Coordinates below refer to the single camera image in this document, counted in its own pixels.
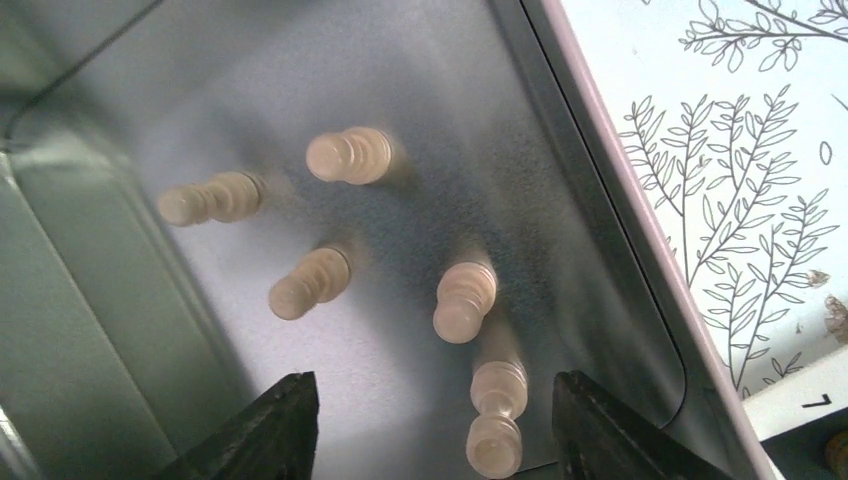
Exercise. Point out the black white chessboard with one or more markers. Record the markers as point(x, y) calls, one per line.
point(801, 421)

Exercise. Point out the floral patterned table mat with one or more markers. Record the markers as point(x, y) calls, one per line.
point(734, 117)

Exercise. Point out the light pawn tray centre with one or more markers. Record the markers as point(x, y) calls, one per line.
point(465, 295)

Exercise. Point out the light pawn tray top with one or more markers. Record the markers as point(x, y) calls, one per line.
point(357, 156)

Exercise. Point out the light pawn tray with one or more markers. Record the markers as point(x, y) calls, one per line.
point(357, 156)
point(321, 276)
point(465, 295)
point(226, 197)

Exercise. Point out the light pawn tray far left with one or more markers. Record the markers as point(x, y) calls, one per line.
point(226, 197)

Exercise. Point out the metal tray with light pieces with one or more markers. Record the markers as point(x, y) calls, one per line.
point(125, 340)

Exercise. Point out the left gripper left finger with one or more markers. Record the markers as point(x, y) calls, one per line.
point(275, 437)

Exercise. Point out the light pawn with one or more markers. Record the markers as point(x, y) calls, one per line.
point(499, 393)

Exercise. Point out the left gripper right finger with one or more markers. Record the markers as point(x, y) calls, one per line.
point(600, 437)

